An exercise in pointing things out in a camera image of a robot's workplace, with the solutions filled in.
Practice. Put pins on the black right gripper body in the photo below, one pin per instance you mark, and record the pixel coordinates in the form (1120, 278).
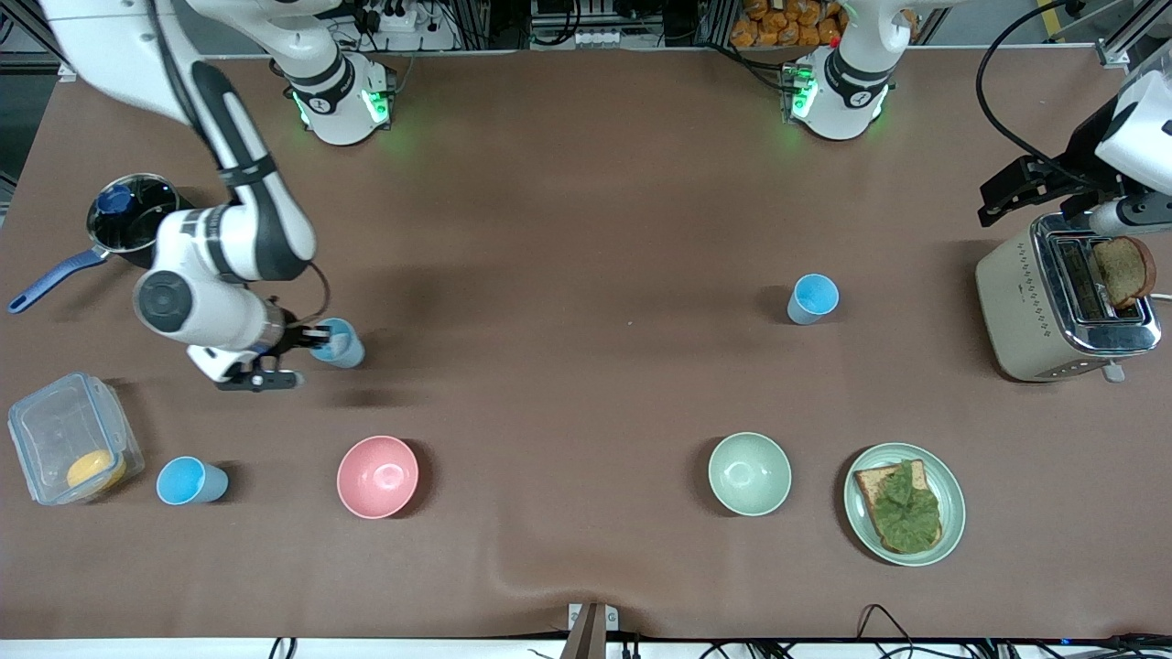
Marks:
(295, 336)

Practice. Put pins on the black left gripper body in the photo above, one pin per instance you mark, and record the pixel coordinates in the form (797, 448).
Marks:
(1083, 153)

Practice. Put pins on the blue cup with white inside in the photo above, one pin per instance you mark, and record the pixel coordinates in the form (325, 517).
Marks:
(350, 352)

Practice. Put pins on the light blue plastic cup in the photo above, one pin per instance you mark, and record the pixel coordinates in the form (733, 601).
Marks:
(813, 295)
(179, 480)

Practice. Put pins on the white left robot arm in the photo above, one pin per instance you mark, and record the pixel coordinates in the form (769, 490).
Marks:
(847, 91)

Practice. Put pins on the brown bread slice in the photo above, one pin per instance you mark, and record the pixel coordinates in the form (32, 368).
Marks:
(1124, 270)

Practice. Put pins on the cream and chrome toaster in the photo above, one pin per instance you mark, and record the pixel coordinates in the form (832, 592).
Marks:
(1016, 311)

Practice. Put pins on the pink bowl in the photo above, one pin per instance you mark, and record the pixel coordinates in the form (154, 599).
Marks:
(377, 476)

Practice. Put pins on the small dark blue object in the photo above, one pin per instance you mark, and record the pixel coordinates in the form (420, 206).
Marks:
(115, 199)

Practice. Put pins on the clear plastic food container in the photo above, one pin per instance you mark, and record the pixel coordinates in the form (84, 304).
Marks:
(55, 430)

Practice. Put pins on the brown table mat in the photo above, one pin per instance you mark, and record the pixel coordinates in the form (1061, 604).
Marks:
(549, 229)

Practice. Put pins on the bag of orange buns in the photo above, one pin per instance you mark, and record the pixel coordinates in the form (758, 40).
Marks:
(783, 26)

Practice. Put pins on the pale green plate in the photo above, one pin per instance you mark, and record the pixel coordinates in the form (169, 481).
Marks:
(950, 499)

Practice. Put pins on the toast slice under lettuce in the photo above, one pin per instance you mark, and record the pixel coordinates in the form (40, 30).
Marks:
(868, 483)

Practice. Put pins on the white power strip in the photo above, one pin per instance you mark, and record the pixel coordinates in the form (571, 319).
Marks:
(394, 18)
(604, 38)

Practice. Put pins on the green lettuce leaf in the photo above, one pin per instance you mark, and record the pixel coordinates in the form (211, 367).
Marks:
(906, 513)

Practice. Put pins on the pale green bowl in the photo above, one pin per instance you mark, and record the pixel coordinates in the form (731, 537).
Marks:
(749, 473)

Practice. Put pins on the aluminium frame profile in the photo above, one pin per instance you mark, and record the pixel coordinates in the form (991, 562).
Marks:
(1131, 41)
(23, 27)

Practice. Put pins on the metal table bracket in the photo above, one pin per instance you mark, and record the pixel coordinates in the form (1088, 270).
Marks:
(591, 631)

